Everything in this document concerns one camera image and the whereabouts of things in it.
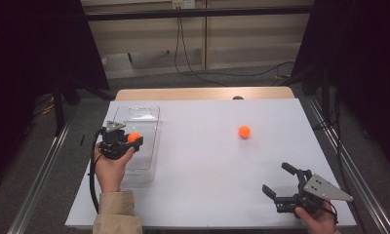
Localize black curtain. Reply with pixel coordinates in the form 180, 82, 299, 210
0, 0, 111, 186
292, 0, 390, 170

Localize white wall power outlet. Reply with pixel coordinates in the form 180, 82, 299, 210
172, 0, 196, 10

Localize black metal stand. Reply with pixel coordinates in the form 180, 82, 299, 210
51, 79, 68, 137
319, 69, 334, 131

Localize person's left hand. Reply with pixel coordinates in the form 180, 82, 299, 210
94, 142, 136, 193

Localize left hand-held gripper black cable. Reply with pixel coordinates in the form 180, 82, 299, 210
89, 128, 107, 215

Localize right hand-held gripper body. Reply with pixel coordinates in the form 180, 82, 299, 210
273, 169, 354, 215

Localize clear plastic box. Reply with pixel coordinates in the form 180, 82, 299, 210
113, 105, 162, 183

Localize black power cable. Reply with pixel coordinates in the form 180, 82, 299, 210
177, 8, 296, 78
173, 8, 230, 87

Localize right hand-held gripper thin cable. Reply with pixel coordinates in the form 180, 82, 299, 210
323, 198, 339, 225

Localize aluminium floor rail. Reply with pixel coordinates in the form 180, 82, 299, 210
304, 97, 390, 234
7, 120, 73, 234

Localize black horizontal bar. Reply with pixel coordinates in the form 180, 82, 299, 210
85, 5, 314, 22

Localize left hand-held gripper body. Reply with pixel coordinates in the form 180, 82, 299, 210
99, 120, 133, 161

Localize person's right hand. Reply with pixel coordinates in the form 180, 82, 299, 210
294, 198, 338, 234

